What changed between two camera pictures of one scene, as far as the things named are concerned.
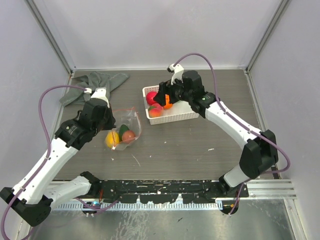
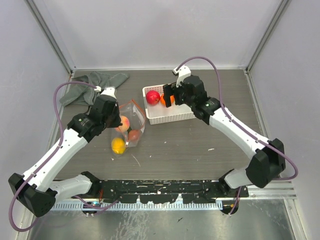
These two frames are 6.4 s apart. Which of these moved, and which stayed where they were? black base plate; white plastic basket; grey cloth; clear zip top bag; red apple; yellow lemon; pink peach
Moved: pink peach; yellow lemon; clear zip top bag
Stayed: red apple; grey cloth; black base plate; white plastic basket
